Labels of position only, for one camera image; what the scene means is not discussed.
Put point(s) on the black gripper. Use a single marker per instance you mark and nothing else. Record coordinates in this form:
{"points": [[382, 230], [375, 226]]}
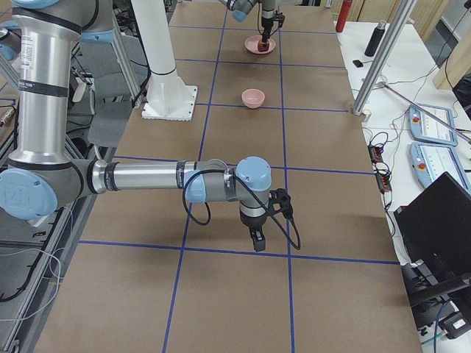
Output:
{"points": [[253, 223], [266, 20]]}

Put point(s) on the red apple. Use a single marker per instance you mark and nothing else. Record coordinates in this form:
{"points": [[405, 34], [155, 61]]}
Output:
{"points": [[263, 46]]}

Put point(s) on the pink bowl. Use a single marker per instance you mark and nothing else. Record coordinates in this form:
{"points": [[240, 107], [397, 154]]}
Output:
{"points": [[253, 98]]}

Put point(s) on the pink plate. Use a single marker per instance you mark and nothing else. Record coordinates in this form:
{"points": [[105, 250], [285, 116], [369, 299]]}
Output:
{"points": [[254, 46]]}

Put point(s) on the red bottle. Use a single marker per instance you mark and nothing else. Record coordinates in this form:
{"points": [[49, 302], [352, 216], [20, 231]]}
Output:
{"points": [[343, 15]]}

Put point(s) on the small black square device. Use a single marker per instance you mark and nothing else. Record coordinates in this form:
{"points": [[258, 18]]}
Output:
{"points": [[358, 63]]}

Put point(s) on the black laptop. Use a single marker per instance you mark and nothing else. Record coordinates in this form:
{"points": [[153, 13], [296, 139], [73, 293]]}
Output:
{"points": [[437, 224]]}

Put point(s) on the upper blue teach pendant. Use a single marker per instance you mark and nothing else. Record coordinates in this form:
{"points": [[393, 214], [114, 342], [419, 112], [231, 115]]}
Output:
{"points": [[424, 128]]}

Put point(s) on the blue teach pendant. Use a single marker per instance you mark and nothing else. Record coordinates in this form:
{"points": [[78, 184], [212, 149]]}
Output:
{"points": [[424, 128], [429, 161]]}

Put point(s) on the lower blue teach pendant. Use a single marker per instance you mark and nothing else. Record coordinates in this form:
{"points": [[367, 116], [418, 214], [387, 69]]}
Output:
{"points": [[429, 161]]}

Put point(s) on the white camera mast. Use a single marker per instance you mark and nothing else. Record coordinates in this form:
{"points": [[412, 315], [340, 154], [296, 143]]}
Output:
{"points": [[168, 97]]}

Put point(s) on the aluminium frame post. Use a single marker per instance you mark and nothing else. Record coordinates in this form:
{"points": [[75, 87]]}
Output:
{"points": [[385, 48]]}

